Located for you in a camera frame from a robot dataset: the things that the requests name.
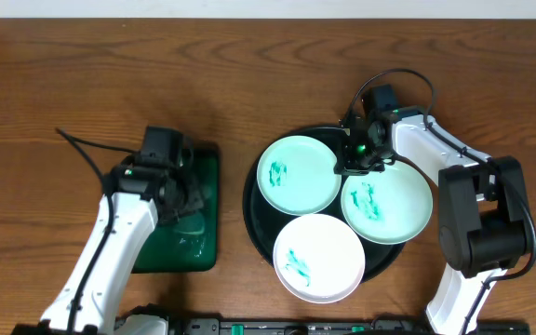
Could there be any dark green sponge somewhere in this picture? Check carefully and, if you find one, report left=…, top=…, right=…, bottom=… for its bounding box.
left=172, top=211, right=206, bottom=235

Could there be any light green plate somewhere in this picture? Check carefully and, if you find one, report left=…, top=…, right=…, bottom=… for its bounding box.
left=256, top=135, right=342, bottom=216
left=341, top=162, right=433, bottom=245

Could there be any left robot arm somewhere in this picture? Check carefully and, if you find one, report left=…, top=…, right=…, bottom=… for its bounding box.
left=13, top=161, right=219, bottom=334

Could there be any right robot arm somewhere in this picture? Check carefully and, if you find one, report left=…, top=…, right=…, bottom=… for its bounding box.
left=335, top=104, right=536, bottom=334

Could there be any white plate front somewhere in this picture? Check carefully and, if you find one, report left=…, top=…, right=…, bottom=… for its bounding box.
left=273, top=214, right=366, bottom=304

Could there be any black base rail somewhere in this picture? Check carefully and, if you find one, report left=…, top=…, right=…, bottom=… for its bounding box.
left=115, top=315, right=434, bottom=335

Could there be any rectangular green tray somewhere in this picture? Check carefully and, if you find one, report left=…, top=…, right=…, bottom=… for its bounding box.
left=132, top=147, right=220, bottom=274

